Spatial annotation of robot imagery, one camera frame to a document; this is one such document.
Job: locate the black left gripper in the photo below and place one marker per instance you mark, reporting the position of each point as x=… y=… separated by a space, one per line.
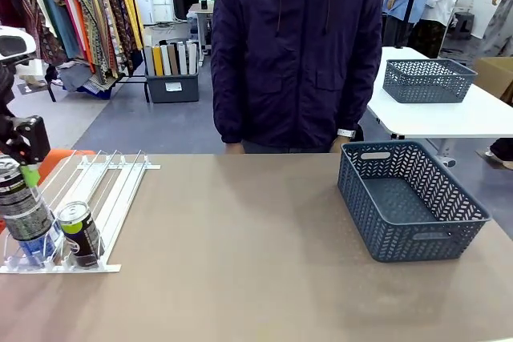
x=30 y=138

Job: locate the black grey printed can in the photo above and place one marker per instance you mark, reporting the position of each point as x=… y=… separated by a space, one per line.
x=24 y=210

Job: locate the black can green label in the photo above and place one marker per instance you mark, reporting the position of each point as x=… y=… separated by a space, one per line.
x=80 y=234

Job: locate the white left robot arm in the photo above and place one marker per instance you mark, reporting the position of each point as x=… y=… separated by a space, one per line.
x=14 y=37

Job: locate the person left forearm navy sleeve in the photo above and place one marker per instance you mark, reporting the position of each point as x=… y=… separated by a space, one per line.
x=362 y=97

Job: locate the person right forearm navy sleeve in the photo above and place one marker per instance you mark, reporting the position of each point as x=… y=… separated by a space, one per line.
x=226 y=109

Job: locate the person right hand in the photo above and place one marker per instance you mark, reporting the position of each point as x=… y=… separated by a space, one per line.
x=234 y=149

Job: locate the person left hand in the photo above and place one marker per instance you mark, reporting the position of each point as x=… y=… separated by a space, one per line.
x=338 y=145

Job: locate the orange chair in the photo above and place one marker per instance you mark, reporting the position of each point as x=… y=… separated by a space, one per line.
x=54 y=159

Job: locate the grey fabric pile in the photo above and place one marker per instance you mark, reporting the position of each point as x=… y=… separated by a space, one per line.
x=76 y=75

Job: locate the grey fabric roll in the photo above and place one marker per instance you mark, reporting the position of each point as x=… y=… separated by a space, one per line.
x=149 y=61

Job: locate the grey plastic storage bin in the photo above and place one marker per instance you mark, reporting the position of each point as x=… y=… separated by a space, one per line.
x=172 y=87

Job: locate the yellow fabric roll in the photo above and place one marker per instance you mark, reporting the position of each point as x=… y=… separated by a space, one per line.
x=158 y=61

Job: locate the clothes rack with colourful garments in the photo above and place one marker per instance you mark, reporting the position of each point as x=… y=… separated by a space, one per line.
x=92 y=9

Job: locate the brown fabric roll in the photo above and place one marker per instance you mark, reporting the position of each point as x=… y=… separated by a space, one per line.
x=173 y=59

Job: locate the white fabric roll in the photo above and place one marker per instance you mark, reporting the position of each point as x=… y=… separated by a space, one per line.
x=192 y=58

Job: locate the white air purifier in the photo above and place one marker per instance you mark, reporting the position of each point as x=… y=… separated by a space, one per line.
x=144 y=7

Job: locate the grey background work table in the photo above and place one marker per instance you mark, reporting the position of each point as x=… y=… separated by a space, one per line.
x=202 y=17

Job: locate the person torso navy jacket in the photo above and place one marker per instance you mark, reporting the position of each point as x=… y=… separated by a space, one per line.
x=296 y=57

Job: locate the white wristwatch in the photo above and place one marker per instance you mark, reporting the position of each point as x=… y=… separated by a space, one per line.
x=346 y=133

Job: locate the blue-grey plastic woven basket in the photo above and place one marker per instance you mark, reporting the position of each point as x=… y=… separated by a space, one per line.
x=401 y=202
x=425 y=89

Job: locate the white side table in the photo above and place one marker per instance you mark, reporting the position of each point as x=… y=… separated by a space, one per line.
x=421 y=117

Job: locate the black stand pole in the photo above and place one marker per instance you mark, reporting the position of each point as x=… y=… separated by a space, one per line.
x=413 y=1

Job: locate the black plastic stool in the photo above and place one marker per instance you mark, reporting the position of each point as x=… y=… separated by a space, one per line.
x=464 y=25

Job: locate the brown cardboard box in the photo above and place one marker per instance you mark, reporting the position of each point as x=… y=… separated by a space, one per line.
x=495 y=75

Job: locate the mannequin in grey dress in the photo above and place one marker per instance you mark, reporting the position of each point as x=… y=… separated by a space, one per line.
x=499 y=25

